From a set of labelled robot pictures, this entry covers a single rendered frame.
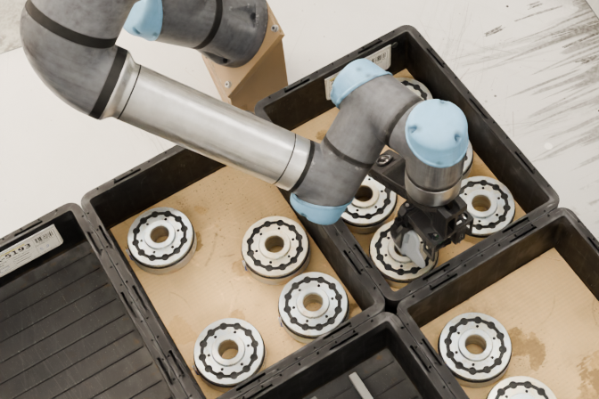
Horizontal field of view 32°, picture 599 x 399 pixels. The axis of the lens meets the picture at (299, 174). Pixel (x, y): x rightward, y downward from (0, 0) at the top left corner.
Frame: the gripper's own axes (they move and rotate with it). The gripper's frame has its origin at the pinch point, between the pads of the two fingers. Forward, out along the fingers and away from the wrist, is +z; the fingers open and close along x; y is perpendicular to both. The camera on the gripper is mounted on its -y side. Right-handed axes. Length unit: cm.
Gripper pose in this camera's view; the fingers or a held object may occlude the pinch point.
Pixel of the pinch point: (418, 240)
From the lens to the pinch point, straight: 158.3
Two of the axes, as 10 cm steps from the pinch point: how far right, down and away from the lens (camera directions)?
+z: 0.7, 5.0, 8.6
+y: 5.7, 6.9, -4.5
